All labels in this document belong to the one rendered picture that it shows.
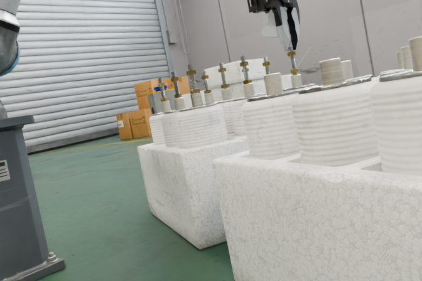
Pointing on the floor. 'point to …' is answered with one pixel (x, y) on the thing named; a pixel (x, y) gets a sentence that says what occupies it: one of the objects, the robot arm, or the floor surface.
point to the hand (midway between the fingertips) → (292, 43)
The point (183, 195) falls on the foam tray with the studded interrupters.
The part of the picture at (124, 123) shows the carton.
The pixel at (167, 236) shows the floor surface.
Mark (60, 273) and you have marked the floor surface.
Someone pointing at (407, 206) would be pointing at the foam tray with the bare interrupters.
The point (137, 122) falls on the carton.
